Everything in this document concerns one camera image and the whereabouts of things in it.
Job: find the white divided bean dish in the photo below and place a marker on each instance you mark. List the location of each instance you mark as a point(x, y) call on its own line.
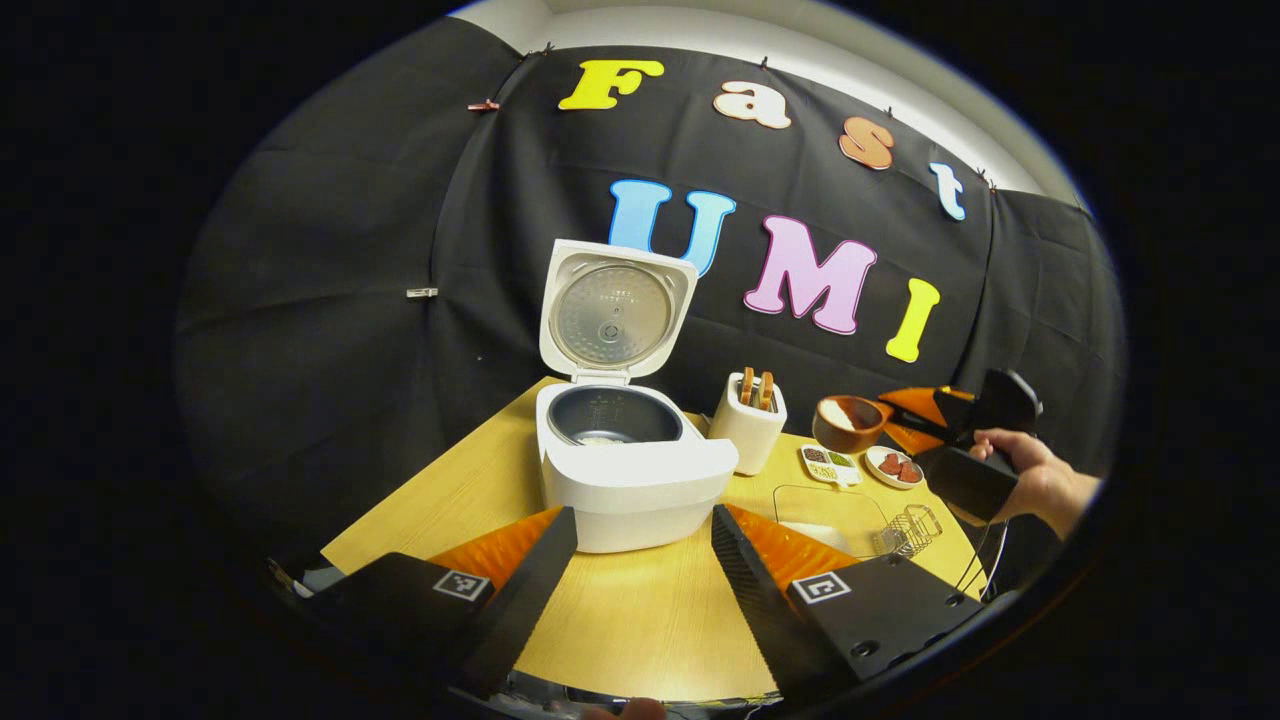
point(830, 466)

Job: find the white round plate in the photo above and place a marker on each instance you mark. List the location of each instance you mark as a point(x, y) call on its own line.
point(873, 470)

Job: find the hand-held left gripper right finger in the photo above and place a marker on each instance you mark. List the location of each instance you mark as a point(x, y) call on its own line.
point(760, 610)

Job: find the white rice cooker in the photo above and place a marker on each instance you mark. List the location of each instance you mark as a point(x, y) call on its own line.
point(640, 490)

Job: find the black backdrop cloth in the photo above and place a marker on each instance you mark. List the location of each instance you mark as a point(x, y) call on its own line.
point(300, 300)

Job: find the red meat slice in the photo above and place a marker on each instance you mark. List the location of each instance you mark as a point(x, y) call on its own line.
point(890, 464)
point(909, 472)

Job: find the brown wooden spoon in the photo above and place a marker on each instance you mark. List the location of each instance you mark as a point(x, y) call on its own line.
point(850, 425)

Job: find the clear container of rice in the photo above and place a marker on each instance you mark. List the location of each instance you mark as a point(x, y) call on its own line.
point(830, 510)

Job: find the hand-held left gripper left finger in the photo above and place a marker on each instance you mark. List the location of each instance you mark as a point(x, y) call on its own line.
point(525, 600)

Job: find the white toaster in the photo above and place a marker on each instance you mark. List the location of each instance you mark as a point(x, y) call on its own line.
point(745, 440)

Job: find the toast bread slice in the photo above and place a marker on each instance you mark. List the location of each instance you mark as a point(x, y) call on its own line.
point(747, 385)
point(766, 392)

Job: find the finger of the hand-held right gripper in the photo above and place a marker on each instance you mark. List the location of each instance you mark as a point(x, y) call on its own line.
point(915, 440)
point(925, 405)

